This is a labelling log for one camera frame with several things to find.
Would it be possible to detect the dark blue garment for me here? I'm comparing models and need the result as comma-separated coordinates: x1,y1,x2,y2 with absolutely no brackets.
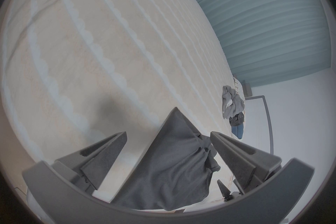
231,123,245,139

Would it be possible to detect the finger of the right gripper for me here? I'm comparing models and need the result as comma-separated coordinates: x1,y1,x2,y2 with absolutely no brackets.
217,180,231,197

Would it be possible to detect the black printed garment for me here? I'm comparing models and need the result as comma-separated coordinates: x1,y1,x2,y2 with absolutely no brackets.
229,112,245,127

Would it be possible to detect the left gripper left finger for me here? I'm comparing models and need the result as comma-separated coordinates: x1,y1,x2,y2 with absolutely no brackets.
53,131,128,191

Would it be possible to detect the bed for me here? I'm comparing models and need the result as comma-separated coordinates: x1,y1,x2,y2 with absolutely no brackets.
0,0,275,215

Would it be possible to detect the grey bedside table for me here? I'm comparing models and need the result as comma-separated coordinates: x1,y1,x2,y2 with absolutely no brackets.
243,81,253,98

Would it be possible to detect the grey garment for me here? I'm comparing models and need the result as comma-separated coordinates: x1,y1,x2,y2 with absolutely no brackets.
222,85,246,120

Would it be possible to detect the white printed pillow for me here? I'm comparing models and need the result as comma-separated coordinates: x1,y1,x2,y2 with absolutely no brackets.
233,74,246,99

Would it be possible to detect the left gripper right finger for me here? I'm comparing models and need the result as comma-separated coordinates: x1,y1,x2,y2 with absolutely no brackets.
210,131,283,195

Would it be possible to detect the black T-shirt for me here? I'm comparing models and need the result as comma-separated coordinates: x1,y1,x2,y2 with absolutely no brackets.
113,107,221,212

